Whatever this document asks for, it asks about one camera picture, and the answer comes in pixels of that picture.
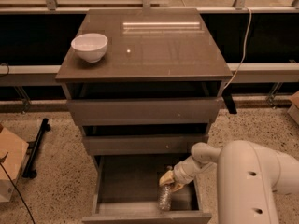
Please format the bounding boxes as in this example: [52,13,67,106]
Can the brown drawer cabinet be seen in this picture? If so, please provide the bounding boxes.
[55,8,234,224]

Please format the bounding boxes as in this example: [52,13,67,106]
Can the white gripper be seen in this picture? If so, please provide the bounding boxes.
[159,156,215,192]

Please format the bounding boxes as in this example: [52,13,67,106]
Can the top drawer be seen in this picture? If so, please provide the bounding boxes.
[66,99,221,126]

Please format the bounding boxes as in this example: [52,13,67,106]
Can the white ceramic bowl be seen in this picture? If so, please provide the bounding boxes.
[71,33,108,63]

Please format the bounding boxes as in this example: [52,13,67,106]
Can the cardboard box left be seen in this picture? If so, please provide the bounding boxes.
[0,125,29,203]

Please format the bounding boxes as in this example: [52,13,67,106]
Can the open bottom drawer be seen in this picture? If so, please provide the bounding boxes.
[82,154,212,224]

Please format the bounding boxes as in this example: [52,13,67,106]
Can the cardboard box right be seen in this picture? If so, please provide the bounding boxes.
[288,91,299,125]

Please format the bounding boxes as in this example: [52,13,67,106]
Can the cardboard box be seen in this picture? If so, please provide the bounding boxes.
[288,91,299,125]
[0,125,29,203]

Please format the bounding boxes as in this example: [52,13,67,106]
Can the black cable on floor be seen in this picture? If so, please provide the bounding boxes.
[0,161,36,224]

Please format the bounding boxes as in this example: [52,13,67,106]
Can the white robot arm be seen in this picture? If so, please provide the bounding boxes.
[159,140,299,224]

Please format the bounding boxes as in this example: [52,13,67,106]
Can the clear plastic water bottle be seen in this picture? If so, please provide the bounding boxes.
[158,184,172,211]

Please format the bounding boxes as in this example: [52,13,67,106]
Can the middle drawer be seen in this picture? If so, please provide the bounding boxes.
[82,134,208,155]

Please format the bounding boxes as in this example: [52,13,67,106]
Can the metal window railing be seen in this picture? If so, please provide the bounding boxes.
[0,0,298,86]

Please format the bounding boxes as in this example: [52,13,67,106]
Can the white cable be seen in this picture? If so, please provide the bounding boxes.
[223,7,253,90]

